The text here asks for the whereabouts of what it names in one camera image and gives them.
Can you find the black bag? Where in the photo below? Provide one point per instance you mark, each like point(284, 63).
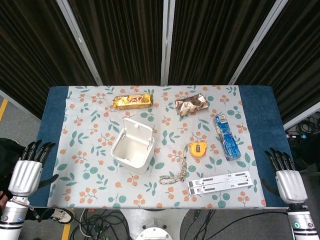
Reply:
point(8, 152)

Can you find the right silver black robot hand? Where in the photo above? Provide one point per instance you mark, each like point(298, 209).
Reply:
point(291, 186)

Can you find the silver partition post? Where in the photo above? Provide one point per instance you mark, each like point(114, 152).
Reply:
point(257, 42)
point(80, 42)
point(167, 42)

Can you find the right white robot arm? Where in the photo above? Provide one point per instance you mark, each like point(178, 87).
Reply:
point(302, 222)

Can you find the dark curtain panel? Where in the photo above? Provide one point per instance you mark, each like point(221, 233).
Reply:
point(30, 50)
point(120, 40)
point(215, 40)
point(295, 62)

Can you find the floral tablecloth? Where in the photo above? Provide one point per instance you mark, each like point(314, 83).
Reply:
point(87, 140)

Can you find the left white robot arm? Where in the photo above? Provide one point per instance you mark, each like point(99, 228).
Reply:
point(12, 220)

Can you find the gold foil snack package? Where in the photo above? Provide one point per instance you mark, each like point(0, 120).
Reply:
point(132, 101)

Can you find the white folding laptop stand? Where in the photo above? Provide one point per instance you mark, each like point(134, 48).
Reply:
point(220, 183)

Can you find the blue snack package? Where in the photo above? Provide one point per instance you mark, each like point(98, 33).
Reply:
point(226, 137)

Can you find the yellow tape measure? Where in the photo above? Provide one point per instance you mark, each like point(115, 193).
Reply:
point(198, 149)

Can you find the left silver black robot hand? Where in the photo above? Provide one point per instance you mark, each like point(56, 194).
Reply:
point(25, 177)

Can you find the blue table cover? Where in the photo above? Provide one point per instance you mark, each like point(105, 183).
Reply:
point(53, 117)

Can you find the black white sneaker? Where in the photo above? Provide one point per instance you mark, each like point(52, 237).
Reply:
point(61, 215)

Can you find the silver red foil snack package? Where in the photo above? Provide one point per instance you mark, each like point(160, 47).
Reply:
point(191, 104)

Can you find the white plastic bin lid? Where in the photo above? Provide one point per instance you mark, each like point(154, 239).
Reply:
point(138, 131)

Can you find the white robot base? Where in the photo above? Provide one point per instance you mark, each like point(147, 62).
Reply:
point(153, 225)

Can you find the white plastic container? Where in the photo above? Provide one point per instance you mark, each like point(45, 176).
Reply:
point(132, 155)

